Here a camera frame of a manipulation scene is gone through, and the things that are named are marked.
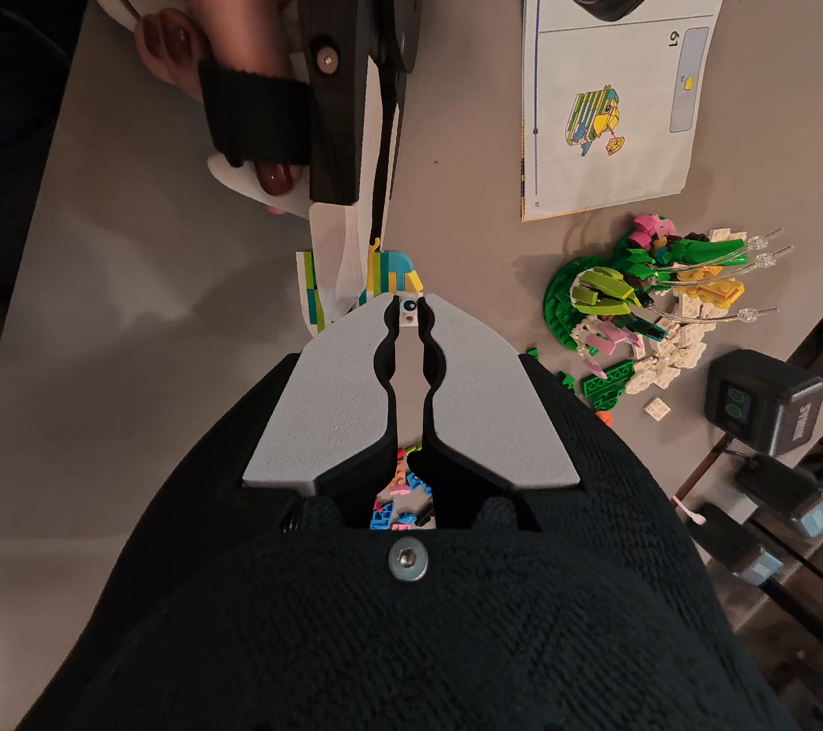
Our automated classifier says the grey desk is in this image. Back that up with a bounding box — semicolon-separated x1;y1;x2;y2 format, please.
0;0;823;700

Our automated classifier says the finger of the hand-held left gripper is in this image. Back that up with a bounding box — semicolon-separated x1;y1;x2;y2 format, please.
309;201;362;324
357;56;407;296

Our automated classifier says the striped brick fish model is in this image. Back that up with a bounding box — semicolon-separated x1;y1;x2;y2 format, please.
296;237;426;337

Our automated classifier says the brick flower model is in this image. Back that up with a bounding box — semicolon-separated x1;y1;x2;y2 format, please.
543;213;783;380

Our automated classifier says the brick instruction booklet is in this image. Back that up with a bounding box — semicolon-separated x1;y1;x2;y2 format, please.
521;0;757;223

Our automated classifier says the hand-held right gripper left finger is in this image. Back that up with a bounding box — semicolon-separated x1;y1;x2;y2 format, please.
243;294;396;495

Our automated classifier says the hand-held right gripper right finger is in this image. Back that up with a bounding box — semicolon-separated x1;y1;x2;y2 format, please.
418;294;581;494

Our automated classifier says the pile of white bricks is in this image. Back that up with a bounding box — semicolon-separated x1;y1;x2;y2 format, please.
575;226;748;398

